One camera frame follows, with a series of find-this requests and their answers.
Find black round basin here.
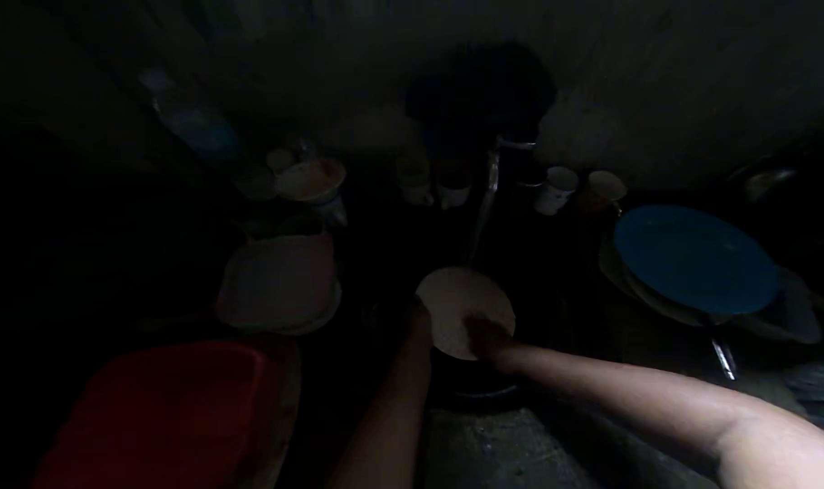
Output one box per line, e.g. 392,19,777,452
431,350,523,400

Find white round plate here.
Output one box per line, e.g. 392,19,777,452
249,280,343,337

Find metal faucet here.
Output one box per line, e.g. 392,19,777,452
487,134,537,195

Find pale pink square tray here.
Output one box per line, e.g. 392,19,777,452
216,234,336,331

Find round cream plate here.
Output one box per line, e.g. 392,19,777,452
415,267,516,361

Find dark metal pan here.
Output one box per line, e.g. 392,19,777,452
718,146,824,205

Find dark cup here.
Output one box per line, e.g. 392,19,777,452
514,167,546,205

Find wide pale bowl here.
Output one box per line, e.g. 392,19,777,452
275,158,347,205

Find clear plastic bottle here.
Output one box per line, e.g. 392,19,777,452
140,68,240,161

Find large blue plate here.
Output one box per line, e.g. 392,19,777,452
614,205,781,315

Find white mug with handle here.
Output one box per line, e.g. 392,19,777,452
437,170,472,211

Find person's right forearm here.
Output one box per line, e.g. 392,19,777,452
507,344,824,489

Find person's right hand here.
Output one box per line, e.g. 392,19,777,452
463,313,525,376

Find red plastic basin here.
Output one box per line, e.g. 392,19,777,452
31,340,269,489

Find white patterned cup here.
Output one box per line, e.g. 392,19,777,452
317,193,349,228

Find stacked pale plates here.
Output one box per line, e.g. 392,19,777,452
598,238,733,327

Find brown round board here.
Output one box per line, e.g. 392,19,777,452
230,334,303,489

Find clear grey plastic container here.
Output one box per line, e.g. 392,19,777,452
730,265,823,345

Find white spotted cup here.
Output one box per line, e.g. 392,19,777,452
534,166,580,217

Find person's left hand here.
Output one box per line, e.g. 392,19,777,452
406,295,434,349

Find brown mug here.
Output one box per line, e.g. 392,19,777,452
578,170,628,217

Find metal utensil handle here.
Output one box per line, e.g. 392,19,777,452
703,313,737,381

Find yellow mug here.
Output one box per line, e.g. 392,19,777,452
395,153,435,206

